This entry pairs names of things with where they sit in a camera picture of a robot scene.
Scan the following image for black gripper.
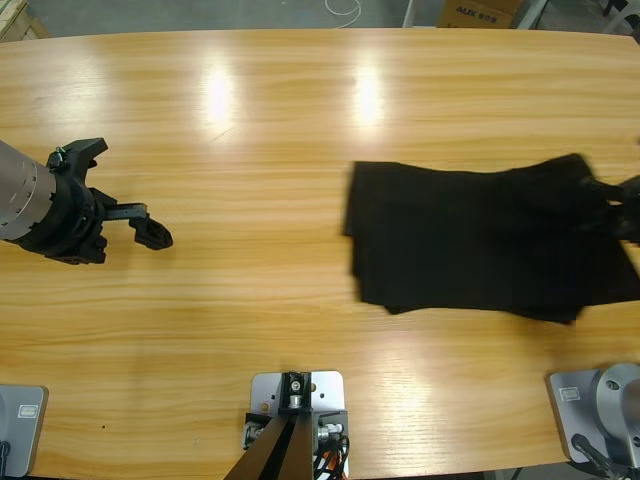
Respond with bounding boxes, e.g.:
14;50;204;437
606;172;640;245
8;172;175;267

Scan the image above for black polo shirt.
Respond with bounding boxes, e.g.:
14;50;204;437
341;152;640;326

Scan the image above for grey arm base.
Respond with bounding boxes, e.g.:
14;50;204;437
0;383;50;479
544;362;640;469

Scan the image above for white furniture leg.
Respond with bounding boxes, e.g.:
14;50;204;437
514;0;551;30

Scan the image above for brown cardboard box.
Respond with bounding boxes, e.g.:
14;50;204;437
437;0;524;29

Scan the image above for wooden crate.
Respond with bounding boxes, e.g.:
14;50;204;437
0;0;51;44

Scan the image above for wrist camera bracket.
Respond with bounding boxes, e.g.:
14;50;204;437
45;137;110;189

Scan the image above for white mount block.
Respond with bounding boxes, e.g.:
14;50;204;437
249;369;349;480

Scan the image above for dark camera post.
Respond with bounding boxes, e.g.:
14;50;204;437
222;369;315;480

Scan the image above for orange cable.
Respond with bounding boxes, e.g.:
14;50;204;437
319;447;349;480

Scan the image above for black cable bundle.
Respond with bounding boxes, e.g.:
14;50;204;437
312;433;351;479

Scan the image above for white floor cable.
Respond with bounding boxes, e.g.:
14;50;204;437
324;0;362;25

